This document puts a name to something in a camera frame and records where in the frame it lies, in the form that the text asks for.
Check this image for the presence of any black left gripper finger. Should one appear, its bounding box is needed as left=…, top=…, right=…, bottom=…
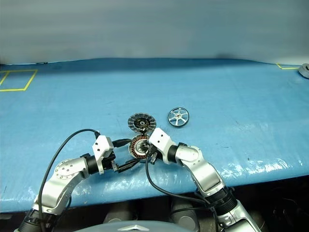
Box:
left=117, top=159, right=142, bottom=173
left=112, top=138, right=132, bottom=147

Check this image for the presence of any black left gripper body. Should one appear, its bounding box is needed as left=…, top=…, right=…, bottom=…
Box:
left=103, top=149, right=120, bottom=174

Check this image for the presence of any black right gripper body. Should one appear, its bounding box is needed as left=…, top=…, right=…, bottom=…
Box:
left=145, top=143, right=159, bottom=165

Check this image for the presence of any motor housing with copper stator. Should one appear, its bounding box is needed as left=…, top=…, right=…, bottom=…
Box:
left=127, top=135, right=152, bottom=164

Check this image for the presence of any round finned motor lid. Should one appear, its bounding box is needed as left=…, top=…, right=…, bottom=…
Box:
left=127, top=113, right=157, bottom=133

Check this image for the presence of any silver spoked rotor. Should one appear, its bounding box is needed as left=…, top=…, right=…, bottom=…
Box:
left=167, top=106, right=190, bottom=128

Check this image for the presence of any blue plastic table cover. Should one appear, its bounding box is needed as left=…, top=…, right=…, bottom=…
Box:
left=0, top=57, right=309, bottom=214

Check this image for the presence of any silver robot torso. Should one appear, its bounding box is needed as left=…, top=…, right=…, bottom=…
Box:
left=90, top=222, right=195, bottom=232

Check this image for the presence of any grey round object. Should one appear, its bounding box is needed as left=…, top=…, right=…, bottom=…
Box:
left=297, top=63, right=309, bottom=79

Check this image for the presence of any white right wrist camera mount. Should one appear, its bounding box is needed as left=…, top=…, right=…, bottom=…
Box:
left=148, top=127, right=174, bottom=164

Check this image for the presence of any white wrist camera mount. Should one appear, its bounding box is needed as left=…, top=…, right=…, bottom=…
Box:
left=91, top=135, right=114, bottom=175
left=148, top=127, right=174, bottom=164

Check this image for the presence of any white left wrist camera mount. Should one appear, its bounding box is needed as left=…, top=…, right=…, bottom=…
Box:
left=91, top=135, right=114, bottom=175

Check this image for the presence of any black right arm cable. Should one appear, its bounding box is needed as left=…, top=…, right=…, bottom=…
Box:
left=144, top=154, right=225, bottom=232

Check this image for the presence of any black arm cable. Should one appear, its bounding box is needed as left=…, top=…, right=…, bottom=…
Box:
left=144, top=154, right=225, bottom=232
left=37, top=129, right=101, bottom=232

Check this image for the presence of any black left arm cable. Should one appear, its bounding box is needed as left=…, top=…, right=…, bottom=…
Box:
left=37, top=129, right=101, bottom=232

